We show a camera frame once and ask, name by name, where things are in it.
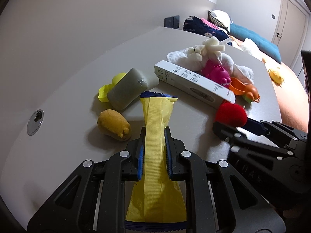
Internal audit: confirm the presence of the beige door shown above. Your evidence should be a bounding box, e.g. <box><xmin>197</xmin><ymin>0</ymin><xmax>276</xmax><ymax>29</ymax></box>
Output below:
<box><xmin>273</xmin><ymin>0</ymin><xmax>308</xmax><ymax>68</ymax></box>

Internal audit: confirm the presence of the blue long cushion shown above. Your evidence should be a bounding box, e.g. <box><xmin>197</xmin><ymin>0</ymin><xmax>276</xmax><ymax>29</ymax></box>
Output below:
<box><xmin>229</xmin><ymin>23</ymin><xmax>281</xmax><ymax>64</ymax></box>

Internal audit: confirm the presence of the grey foam corner guard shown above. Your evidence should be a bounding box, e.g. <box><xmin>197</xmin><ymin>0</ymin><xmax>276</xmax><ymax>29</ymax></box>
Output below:
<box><xmin>107</xmin><ymin>68</ymin><xmax>159</xmax><ymax>110</ymax></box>

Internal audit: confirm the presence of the orange plastic toy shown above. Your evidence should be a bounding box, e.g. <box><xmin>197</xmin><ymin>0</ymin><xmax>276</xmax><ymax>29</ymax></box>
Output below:
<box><xmin>229</xmin><ymin>77</ymin><xmax>260</xmax><ymax>103</ymax></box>

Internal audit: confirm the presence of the yellow plastic elephant toy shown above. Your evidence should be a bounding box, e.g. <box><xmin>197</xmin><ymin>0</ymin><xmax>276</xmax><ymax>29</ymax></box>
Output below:
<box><xmin>98</xmin><ymin>73</ymin><xmax>126</xmax><ymax>103</ymax></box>

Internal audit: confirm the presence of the white cardboard box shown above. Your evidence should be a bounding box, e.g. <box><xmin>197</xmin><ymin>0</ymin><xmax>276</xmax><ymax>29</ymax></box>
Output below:
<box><xmin>154</xmin><ymin>61</ymin><xmax>236</xmax><ymax>109</ymax></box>

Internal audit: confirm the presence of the yellow lemon toy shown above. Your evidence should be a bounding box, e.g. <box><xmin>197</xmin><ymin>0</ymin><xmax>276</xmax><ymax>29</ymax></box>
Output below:
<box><xmin>97</xmin><ymin>110</ymin><xmax>132</xmax><ymax>141</ymax></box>

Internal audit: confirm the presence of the dark wall socket panel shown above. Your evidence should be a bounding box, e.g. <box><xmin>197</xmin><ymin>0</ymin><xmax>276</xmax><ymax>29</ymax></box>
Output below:
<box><xmin>164</xmin><ymin>15</ymin><xmax>180</xmax><ymax>29</ymax></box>

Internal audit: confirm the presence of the checkered white pillow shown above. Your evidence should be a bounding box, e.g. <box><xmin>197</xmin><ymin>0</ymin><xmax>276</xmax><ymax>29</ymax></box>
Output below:
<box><xmin>208</xmin><ymin>10</ymin><xmax>232</xmax><ymax>33</ymax></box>

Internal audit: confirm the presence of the silver cable grommet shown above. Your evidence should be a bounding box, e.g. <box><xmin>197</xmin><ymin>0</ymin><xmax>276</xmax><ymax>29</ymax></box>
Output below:
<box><xmin>26</xmin><ymin>110</ymin><xmax>44</xmax><ymax>136</ymax></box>

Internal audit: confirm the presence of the yellow plush duck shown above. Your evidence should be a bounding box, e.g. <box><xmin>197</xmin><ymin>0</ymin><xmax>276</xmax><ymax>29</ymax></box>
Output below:
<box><xmin>268</xmin><ymin>67</ymin><xmax>285</xmax><ymax>85</ymax></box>

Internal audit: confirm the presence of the navy patterned blanket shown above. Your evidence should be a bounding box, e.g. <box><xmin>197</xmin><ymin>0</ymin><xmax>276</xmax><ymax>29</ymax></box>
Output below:
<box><xmin>183</xmin><ymin>16</ymin><xmax>232</xmax><ymax>46</ymax></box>

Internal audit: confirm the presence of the white knotted towel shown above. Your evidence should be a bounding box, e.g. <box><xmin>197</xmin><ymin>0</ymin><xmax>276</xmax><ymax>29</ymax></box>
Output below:
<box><xmin>167</xmin><ymin>48</ymin><xmax>253</xmax><ymax>84</ymax></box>

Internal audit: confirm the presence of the red fuzzy ball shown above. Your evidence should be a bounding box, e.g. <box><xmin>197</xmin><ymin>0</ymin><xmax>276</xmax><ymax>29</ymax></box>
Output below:
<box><xmin>214</xmin><ymin>102</ymin><xmax>247</xmax><ymax>127</ymax></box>

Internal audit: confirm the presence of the orange bed cover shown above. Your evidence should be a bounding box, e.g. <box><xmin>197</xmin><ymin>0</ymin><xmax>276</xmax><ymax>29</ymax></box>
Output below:
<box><xmin>230</xmin><ymin>36</ymin><xmax>309</xmax><ymax>133</ymax></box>

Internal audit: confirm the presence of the yellow blue snack wrapper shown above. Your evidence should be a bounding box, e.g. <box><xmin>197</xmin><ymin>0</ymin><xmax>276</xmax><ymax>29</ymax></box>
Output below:
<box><xmin>125</xmin><ymin>91</ymin><xmax>187</xmax><ymax>232</ymax></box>

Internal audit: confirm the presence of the pink plastic dinosaur toy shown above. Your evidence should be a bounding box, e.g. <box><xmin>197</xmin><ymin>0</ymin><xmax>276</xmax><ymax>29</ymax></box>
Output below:
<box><xmin>201</xmin><ymin>59</ymin><xmax>232</xmax><ymax>88</ymax></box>

